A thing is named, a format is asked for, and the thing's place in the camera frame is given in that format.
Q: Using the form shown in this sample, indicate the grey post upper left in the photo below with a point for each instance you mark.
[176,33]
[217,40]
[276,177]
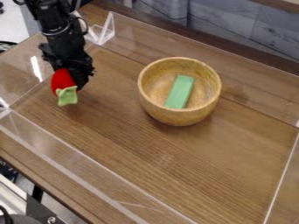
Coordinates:
[30,24]

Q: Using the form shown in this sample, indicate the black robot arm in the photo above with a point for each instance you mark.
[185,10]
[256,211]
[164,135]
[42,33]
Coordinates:
[53,17]

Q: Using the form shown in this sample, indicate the red plush fruit green leaf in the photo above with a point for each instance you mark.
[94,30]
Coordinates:
[64,87]

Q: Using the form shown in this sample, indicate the wooden bowl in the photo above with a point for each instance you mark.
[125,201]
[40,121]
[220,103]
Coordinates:
[154,82]

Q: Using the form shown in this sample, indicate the clear acrylic tray enclosure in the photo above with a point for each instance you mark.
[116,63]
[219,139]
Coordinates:
[122,169]

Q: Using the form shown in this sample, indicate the black device lower left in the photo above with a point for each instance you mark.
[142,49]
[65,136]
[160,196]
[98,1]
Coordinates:
[26,211]

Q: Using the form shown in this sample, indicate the green rectangular block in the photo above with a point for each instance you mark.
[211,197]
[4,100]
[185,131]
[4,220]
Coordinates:
[180,92]

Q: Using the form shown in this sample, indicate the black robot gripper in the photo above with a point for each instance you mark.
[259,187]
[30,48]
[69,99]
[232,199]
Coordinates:
[62,51]

